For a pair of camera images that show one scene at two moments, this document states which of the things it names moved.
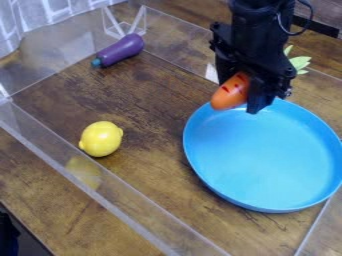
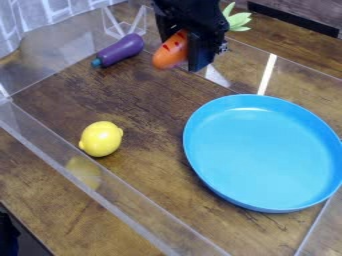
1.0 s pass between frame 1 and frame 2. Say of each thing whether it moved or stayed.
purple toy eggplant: stayed
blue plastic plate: stayed
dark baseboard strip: stayed
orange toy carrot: moved
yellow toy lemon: stayed
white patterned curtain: stayed
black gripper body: moved
